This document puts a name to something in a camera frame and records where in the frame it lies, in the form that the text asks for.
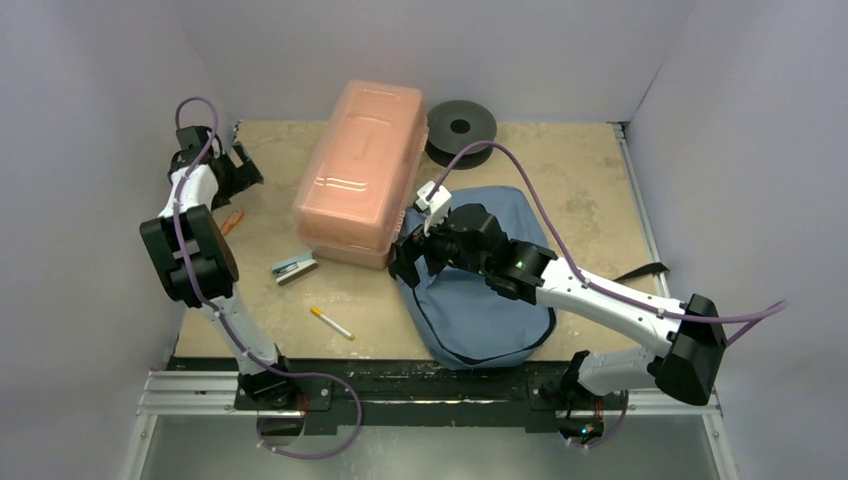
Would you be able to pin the yellow white pencil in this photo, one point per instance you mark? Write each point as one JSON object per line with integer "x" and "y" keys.
{"x": 331, "y": 324}

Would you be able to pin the pink translucent plastic box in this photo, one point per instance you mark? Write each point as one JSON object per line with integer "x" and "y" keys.
{"x": 353, "y": 196}

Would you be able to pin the blue backpack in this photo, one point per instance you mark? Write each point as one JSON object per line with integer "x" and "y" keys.
{"x": 465, "y": 324}

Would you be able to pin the aluminium frame rail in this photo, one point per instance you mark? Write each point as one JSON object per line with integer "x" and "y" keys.
{"x": 646, "y": 199}
{"x": 214, "y": 393}

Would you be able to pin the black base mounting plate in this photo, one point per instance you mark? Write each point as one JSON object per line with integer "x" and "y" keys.
{"x": 419, "y": 393}

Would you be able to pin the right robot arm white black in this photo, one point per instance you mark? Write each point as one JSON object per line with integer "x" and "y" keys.
{"x": 595, "y": 374}

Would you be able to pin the aluminium frame rail right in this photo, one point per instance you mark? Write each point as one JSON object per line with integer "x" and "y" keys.
{"x": 646, "y": 199}

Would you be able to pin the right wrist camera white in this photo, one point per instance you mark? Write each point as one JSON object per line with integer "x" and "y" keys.
{"x": 433, "y": 202}

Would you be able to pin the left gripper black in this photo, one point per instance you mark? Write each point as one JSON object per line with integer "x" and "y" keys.
{"x": 247, "y": 178}

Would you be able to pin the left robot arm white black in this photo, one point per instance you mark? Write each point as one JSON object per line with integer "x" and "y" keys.
{"x": 197, "y": 267}

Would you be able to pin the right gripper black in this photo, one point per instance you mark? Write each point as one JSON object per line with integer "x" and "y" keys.
{"x": 416, "y": 250}

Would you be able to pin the black filament spool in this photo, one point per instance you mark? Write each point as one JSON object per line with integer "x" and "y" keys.
{"x": 455, "y": 124}

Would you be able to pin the aluminium frame rail front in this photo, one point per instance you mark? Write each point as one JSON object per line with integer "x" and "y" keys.
{"x": 214, "y": 393}

